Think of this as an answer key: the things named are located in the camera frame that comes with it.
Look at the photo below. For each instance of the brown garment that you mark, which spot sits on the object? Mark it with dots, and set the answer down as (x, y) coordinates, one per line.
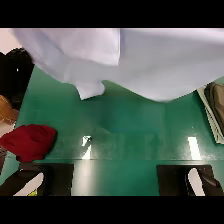
(6, 111)

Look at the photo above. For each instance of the grey-brown garment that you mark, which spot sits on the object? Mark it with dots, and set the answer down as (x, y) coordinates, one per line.
(216, 100)

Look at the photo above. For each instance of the white shirt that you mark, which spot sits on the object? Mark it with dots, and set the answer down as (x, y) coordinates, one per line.
(160, 60)

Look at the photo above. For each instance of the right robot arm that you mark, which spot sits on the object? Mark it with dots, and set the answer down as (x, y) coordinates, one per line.
(200, 181)

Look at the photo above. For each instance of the red garment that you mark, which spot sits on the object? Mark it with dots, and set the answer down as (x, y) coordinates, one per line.
(28, 141)

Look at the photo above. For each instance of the pale folded garment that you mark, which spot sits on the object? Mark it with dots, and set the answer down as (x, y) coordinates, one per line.
(213, 128)

